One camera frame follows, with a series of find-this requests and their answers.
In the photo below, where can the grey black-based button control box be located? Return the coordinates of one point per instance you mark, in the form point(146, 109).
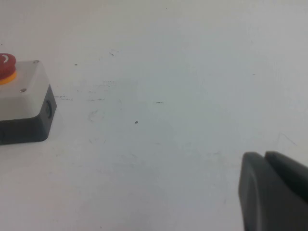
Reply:
point(26, 106)

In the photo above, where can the red mushroom emergency stop button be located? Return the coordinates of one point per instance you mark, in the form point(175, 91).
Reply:
point(6, 66)

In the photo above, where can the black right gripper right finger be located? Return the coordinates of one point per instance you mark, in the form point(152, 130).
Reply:
point(291, 168)

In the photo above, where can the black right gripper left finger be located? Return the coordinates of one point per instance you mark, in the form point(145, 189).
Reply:
point(264, 197)

